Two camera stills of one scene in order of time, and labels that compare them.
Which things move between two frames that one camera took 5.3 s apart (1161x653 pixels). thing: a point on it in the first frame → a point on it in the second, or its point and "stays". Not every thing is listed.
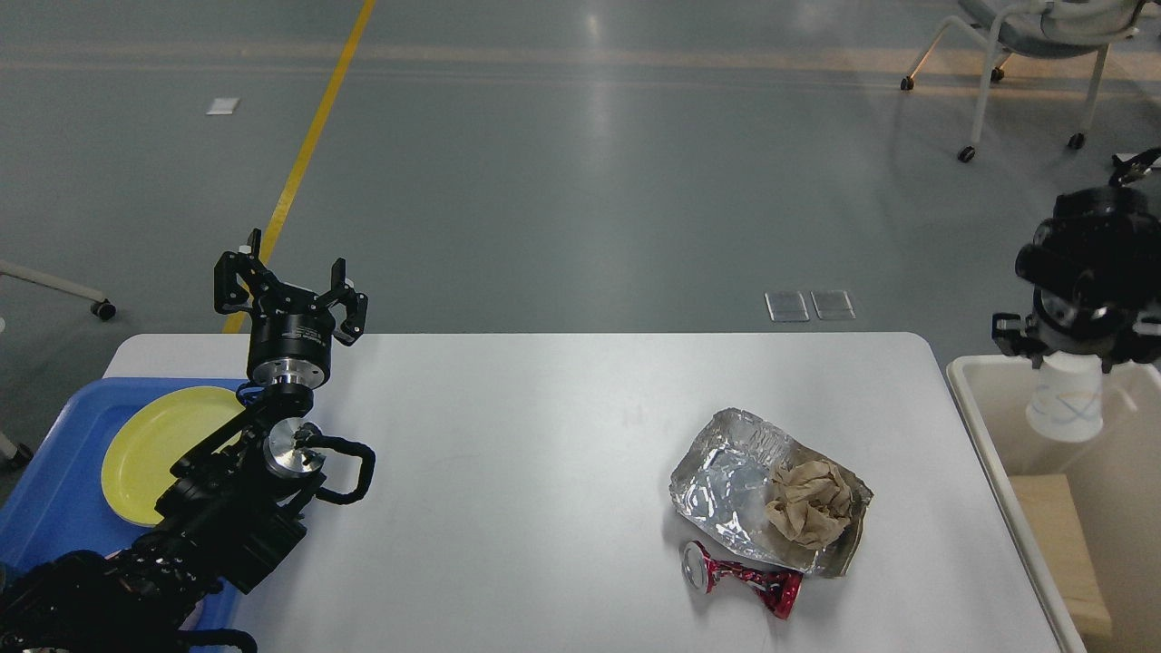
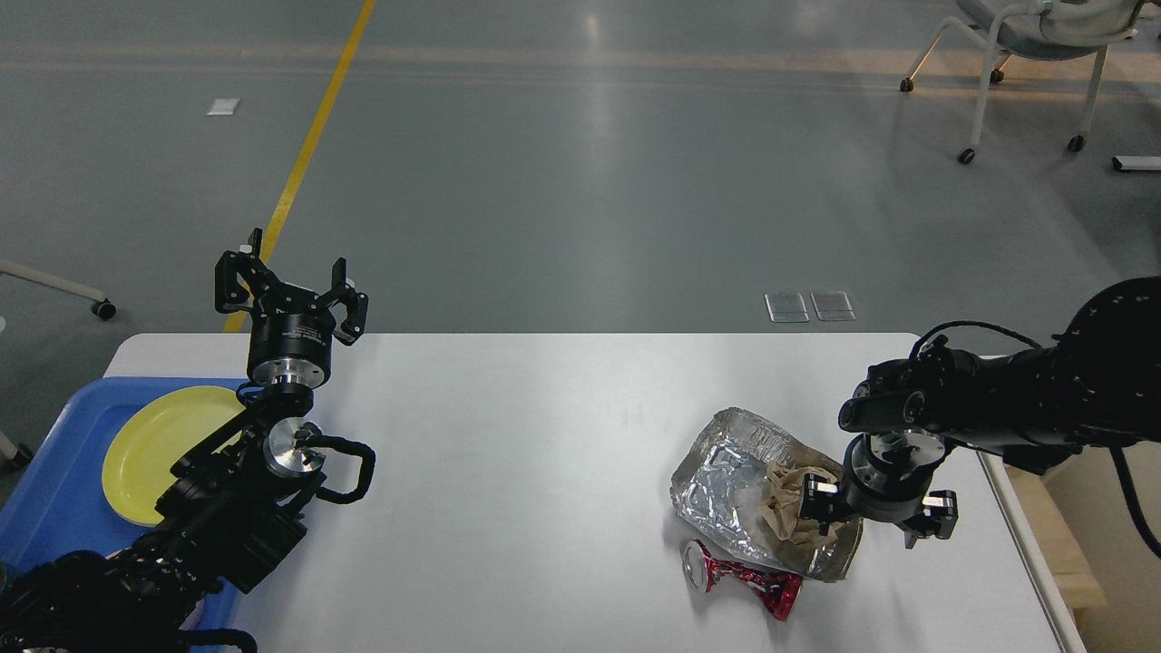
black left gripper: x=288 y=348 stays
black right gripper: x=1063 y=323 → x=884 y=476
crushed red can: x=777 y=589 stays
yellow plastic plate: x=150 y=435 stays
